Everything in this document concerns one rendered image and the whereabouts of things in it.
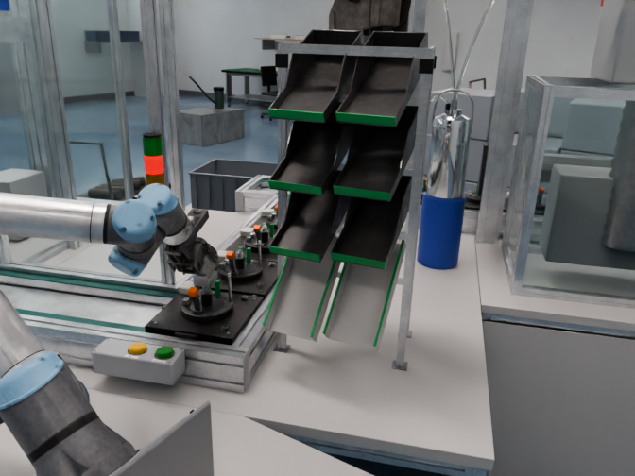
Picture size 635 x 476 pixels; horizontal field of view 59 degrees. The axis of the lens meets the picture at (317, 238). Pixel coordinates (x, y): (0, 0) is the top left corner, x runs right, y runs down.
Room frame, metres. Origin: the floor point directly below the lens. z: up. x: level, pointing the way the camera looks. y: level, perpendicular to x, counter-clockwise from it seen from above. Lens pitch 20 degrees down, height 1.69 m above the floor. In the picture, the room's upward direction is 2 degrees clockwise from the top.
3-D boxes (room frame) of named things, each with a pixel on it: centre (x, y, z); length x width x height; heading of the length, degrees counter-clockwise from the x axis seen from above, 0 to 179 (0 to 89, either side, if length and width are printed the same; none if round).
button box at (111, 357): (1.16, 0.42, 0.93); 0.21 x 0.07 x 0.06; 78
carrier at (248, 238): (1.84, 0.19, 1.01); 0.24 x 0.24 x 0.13; 78
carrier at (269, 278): (1.60, 0.24, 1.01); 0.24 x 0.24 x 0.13; 78
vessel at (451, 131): (2.01, -0.46, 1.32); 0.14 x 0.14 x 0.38
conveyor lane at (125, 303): (1.44, 0.58, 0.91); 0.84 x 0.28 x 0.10; 78
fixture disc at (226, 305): (1.35, 0.29, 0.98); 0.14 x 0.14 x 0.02
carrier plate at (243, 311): (1.35, 0.29, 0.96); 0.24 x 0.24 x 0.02; 78
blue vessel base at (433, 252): (2.01, -0.46, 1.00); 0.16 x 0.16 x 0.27
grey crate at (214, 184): (3.49, 0.46, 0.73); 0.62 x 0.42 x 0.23; 78
